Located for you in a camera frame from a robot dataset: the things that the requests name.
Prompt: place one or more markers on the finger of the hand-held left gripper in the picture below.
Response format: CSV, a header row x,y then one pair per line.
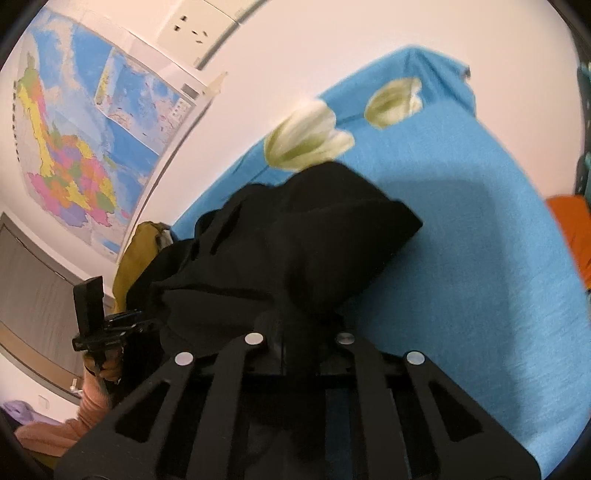
x,y
143,322

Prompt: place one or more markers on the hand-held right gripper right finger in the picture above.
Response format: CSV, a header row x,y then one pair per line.
x,y
364,369

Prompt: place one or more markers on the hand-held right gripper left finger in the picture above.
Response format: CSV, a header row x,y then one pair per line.
x,y
231,369

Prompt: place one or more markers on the black garment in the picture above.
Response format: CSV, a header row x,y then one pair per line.
x,y
286,249

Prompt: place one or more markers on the person's left forearm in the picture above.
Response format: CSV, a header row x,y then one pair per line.
x,y
74,424

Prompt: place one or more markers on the person's left hand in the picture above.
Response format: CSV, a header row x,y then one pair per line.
x,y
111,367

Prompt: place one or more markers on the mustard yellow garment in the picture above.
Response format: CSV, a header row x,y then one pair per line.
x,y
134,258

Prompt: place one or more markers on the purple cloth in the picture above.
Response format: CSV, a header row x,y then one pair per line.
x,y
27,413

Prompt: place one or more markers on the blue flowered bed sheet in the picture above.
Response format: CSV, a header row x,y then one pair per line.
x,y
461,230

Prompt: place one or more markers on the orange cloth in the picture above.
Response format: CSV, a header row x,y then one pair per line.
x,y
570,235

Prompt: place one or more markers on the teal cloth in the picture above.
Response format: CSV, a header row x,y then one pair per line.
x,y
585,138

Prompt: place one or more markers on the colourful wall map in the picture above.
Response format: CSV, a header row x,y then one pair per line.
x,y
69,138

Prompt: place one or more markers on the white wall socket plate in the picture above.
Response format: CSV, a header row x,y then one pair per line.
x,y
233,9
198,27

